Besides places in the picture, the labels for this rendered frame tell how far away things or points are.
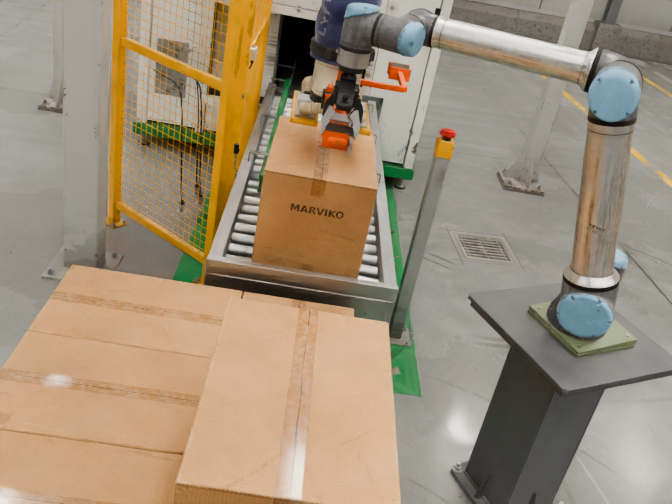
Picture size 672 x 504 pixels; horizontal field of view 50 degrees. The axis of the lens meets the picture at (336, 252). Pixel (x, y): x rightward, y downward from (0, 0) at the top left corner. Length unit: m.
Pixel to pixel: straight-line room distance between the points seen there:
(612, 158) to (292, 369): 0.95
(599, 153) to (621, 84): 0.18
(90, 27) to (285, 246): 1.21
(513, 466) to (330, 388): 1.17
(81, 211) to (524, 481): 2.20
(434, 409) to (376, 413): 1.58
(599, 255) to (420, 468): 1.18
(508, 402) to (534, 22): 9.63
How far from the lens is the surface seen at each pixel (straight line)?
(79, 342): 2.27
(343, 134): 2.06
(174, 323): 2.35
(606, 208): 1.97
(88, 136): 3.29
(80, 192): 3.40
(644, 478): 3.23
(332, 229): 2.56
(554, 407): 2.42
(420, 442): 2.91
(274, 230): 2.58
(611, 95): 1.86
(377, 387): 1.58
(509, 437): 2.58
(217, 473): 1.34
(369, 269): 2.81
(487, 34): 2.06
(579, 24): 5.36
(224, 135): 3.19
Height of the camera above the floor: 1.92
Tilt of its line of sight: 29 degrees down
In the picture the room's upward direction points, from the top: 12 degrees clockwise
